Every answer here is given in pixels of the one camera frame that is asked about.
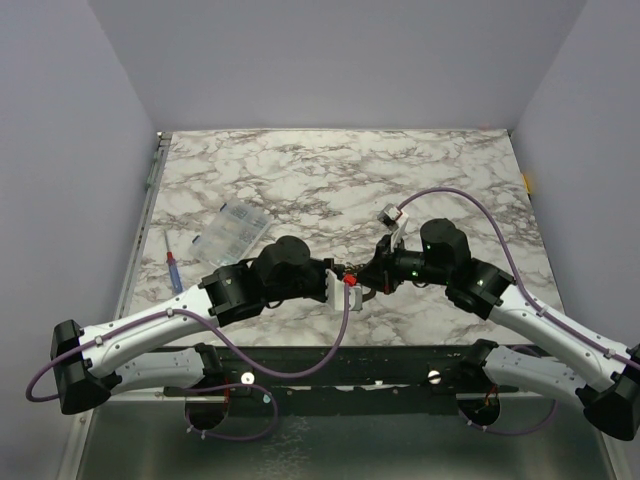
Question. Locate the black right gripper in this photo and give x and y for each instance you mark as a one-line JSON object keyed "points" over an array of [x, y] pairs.
{"points": [[388, 272]]}

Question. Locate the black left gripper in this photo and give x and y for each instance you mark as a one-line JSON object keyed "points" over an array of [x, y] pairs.
{"points": [[322, 265]]}

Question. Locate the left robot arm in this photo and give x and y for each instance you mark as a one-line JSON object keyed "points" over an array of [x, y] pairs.
{"points": [[92, 356]]}

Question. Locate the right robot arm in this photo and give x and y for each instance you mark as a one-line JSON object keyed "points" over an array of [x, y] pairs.
{"points": [[584, 368]]}

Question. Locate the clear plastic screw box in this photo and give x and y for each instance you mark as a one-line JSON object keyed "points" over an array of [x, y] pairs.
{"points": [[231, 235]]}

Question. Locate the blue red screwdriver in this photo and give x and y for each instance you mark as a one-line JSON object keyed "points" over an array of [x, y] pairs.
{"points": [[174, 275]]}

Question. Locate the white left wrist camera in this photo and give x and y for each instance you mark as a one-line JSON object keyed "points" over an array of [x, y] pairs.
{"points": [[343, 293]]}

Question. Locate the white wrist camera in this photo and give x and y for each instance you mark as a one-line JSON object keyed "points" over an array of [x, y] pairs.
{"points": [[396, 221], [343, 293]]}

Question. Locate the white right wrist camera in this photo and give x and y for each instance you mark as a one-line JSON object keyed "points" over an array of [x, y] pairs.
{"points": [[396, 221]]}

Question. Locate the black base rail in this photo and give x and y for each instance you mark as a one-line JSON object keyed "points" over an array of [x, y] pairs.
{"points": [[216, 384]]}

